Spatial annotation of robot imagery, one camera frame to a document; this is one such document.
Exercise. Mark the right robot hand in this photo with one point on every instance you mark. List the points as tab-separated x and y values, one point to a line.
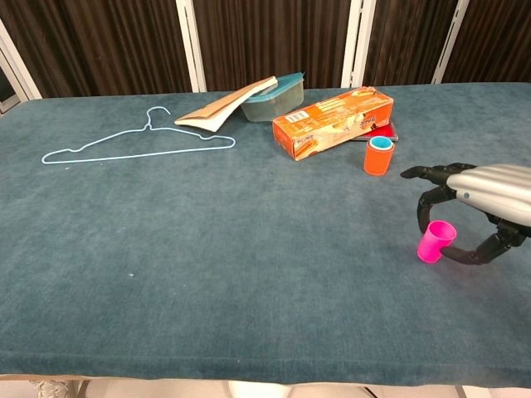
489	186

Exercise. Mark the pink plastic cup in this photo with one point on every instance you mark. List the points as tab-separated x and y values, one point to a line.
433	244

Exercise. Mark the cyan plastic cup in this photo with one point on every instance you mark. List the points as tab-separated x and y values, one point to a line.
381	143

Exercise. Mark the orange plastic cup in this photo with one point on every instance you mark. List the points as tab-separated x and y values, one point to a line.
377	161

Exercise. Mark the dark slatted screen panel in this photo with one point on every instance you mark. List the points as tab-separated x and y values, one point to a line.
103	45
406	41
274	37
498	41

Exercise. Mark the orange cardboard box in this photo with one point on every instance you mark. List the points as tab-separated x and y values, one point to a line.
332	120

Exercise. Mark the clear container with teal lid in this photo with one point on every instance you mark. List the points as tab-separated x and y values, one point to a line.
274	103

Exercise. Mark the brown cover notebook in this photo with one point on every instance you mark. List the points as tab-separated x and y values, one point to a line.
220	110

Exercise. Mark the teal tablecloth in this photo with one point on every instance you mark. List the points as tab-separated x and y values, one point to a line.
166	248

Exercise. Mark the white screen frame post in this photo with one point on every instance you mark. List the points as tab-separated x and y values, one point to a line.
357	41
450	41
191	45
16	62

